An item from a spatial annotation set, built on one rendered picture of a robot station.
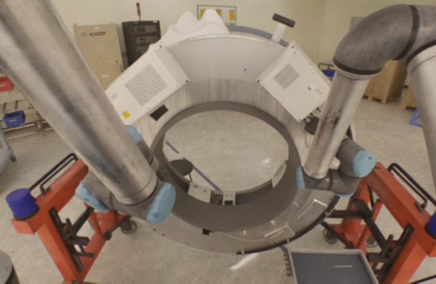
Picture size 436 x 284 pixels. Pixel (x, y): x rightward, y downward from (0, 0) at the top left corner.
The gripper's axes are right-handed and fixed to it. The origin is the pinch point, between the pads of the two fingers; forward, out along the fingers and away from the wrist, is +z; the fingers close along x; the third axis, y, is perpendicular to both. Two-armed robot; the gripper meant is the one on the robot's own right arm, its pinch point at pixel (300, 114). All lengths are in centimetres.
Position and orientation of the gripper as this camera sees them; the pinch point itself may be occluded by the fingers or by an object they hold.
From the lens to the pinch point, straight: 110.9
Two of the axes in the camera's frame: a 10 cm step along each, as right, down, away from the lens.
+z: -3.5, -5.5, 7.5
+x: 6.7, -7.1, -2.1
